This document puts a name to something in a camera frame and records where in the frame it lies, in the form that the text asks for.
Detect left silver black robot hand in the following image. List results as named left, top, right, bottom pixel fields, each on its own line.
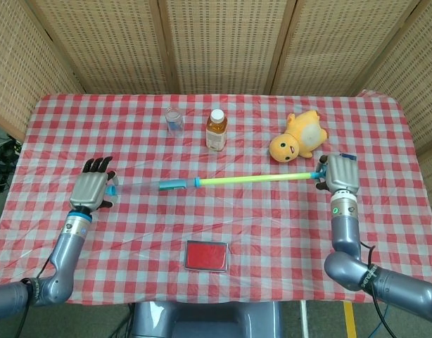
left=68, top=156, right=118, bottom=215

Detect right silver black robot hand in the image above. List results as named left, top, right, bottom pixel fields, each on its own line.
left=314, top=153, right=360, bottom=195

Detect green blue water squirter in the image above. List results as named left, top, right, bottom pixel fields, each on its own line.
left=105, top=170, right=324, bottom=196

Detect red white checkered tablecloth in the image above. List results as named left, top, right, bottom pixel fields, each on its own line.
left=0, top=92, right=432, bottom=306

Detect yellow plush toy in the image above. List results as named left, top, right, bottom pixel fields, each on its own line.
left=269, top=110, right=330, bottom=164

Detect clear plastic cup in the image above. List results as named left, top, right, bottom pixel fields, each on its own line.
left=165, top=106, right=184, bottom=137

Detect tea bottle with white cap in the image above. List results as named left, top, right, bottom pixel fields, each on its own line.
left=205, top=108, right=228, bottom=153

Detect red pad in metal tray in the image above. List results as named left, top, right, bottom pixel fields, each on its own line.
left=183, top=239, right=230, bottom=273

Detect white table leg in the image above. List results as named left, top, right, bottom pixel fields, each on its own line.
left=299, top=301, right=309, bottom=338

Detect grey robot torso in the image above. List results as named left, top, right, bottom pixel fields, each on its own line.
left=131, top=301, right=284, bottom=338

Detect bamboo folding screen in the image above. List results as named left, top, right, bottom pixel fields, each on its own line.
left=0, top=0, right=432, bottom=198

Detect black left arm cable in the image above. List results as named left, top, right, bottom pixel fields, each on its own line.
left=20, top=252, right=54, bottom=287

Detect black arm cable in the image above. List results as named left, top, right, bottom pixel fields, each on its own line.
left=359, top=242, right=397, bottom=338
left=20, top=252, right=54, bottom=287

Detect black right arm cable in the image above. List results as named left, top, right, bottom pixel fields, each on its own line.
left=359, top=242, right=397, bottom=338

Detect black floor cables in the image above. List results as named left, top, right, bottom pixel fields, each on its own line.
left=0, top=132, right=23, bottom=193

